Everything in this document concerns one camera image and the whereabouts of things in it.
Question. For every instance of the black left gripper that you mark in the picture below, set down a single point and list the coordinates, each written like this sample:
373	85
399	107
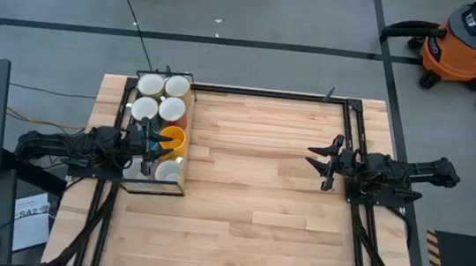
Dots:
137	142

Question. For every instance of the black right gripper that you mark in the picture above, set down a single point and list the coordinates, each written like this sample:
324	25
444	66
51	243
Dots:
350	164

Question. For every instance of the orange-yellow mug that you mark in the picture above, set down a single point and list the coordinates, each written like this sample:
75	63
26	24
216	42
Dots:
175	142

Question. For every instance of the white mug yellow dots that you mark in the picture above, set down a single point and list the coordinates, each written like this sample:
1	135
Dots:
167	171

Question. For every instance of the pale cream mug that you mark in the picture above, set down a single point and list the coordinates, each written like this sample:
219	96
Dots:
150	84

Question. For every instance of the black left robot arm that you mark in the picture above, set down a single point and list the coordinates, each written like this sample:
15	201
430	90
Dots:
55	145

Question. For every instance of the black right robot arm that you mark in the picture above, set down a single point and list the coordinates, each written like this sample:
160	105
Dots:
416	167

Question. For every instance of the white printed paper sheet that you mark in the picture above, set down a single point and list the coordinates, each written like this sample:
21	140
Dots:
31	226

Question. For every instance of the orange shop vacuum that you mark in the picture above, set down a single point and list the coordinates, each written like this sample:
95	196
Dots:
464	50

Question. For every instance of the black frame bracket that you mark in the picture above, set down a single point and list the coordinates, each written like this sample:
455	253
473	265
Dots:
329	95

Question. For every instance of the black aluminium rig frame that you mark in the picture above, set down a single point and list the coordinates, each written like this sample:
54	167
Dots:
247	92

